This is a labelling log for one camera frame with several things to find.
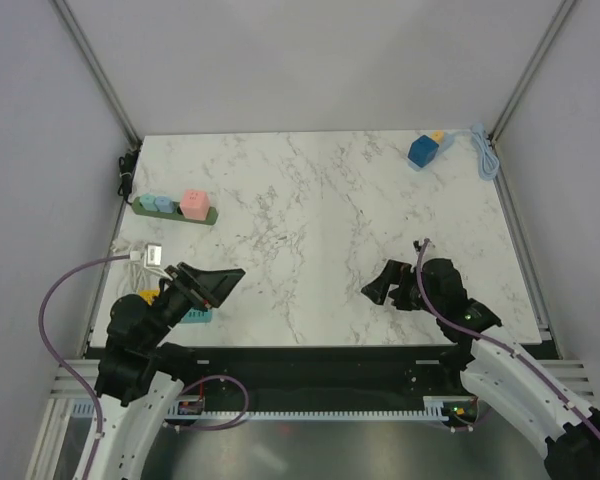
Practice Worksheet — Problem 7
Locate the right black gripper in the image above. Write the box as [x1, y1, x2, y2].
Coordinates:
[360, 259, 443, 317]

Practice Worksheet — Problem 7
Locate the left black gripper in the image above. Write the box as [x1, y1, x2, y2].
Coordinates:
[143, 259, 245, 349]

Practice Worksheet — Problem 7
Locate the teal USB power strip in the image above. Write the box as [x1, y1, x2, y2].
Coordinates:
[180, 308, 212, 324]

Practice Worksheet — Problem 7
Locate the yellow cube plug adapter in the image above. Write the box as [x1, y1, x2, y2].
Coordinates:
[138, 289, 160, 305]

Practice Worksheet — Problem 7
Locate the green power strip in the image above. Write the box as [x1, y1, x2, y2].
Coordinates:
[131, 197, 219, 226]

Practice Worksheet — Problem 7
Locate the pink cube plug adapter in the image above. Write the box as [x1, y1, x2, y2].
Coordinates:
[179, 189, 210, 221]

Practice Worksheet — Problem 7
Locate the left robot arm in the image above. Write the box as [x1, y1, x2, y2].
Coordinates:
[75, 262, 245, 479]

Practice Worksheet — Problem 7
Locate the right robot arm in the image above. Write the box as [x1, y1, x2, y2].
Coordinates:
[361, 258, 600, 479]

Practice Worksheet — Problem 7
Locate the light blue plug adapter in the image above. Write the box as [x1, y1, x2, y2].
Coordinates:
[154, 196, 175, 214]

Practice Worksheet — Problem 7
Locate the teal plug adapter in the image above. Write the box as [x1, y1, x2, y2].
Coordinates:
[138, 194, 157, 212]

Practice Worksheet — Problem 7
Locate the small yellow plug adapter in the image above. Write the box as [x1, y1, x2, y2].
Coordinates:
[430, 131, 444, 143]

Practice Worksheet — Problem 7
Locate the dark blue cube adapter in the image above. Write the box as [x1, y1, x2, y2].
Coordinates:
[407, 135, 439, 168]

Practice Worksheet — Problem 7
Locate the light blue power strip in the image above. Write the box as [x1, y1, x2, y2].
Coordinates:
[407, 131, 455, 171]

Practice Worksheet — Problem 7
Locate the white power cable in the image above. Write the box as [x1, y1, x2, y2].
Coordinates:
[109, 239, 169, 296]

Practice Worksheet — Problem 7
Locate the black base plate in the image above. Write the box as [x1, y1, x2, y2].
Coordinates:
[179, 346, 469, 413]

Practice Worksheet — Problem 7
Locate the white slotted cable duct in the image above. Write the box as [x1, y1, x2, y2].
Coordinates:
[69, 395, 481, 422]

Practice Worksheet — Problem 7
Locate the light blue power cable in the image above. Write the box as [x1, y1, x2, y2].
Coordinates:
[452, 122, 501, 182]

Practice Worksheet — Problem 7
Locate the left aluminium frame post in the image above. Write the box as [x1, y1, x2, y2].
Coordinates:
[49, 0, 141, 147]

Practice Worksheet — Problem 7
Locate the aluminium frame post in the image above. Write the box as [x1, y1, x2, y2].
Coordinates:
[489, 0, 580, 143]
[49, 0, 141, 147]

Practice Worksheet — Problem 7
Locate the right aluminium frame post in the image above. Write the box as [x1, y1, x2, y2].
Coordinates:
[489, 0, 580, 143]

